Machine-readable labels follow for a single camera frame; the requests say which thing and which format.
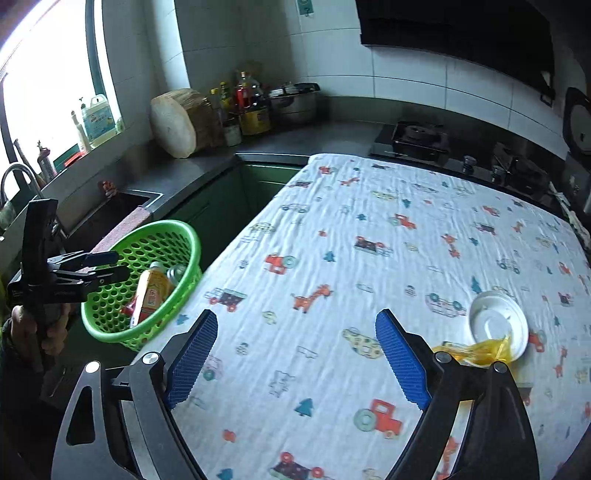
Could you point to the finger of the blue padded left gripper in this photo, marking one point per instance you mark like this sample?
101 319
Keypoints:
97 279
87 260

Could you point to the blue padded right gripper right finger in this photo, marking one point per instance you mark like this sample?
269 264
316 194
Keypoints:
404 361

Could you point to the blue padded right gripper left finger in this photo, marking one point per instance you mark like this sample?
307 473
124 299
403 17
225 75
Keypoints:
185 355

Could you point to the yellow red labelled plastic bottle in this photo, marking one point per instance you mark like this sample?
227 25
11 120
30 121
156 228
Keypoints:
152 290

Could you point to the yellow plastic wrapper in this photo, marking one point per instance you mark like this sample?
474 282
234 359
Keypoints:
482 354

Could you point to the white plastic cup lid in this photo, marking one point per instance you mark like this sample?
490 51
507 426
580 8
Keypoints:
494 315

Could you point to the orange snack bag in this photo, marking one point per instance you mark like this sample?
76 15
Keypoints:
128 309

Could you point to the blue soda can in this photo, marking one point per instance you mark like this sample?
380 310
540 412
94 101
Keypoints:
175 273

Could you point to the black kitchen sink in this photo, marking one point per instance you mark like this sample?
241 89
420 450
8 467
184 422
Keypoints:
106 216

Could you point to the person's left hand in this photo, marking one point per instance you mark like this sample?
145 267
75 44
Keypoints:
23 332

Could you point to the green perforated plastic basket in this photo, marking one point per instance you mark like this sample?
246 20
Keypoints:
163 261

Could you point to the pink dish towel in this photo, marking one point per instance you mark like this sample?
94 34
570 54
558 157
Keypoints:
137 218

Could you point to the steel sink faucet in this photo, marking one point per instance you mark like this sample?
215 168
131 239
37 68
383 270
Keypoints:
28 186

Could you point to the green base cabinet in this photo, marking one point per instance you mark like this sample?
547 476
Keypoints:
220 210

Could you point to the dish detergent jug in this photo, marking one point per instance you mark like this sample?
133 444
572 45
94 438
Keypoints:
98 120

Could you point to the round wooden chopping block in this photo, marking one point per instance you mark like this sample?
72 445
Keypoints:
183 122

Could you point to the small white seasoning jar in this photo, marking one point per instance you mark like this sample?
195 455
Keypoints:
232 133

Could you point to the black gas stove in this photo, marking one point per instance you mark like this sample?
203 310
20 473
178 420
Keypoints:
489 161

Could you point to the dark cooking oil bottle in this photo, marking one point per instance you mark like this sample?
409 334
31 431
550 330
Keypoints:
253 112

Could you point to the steel pressure cooker pot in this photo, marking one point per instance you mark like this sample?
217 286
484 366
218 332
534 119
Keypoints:
295 103

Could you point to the black range hood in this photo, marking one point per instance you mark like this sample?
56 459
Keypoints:
512 37

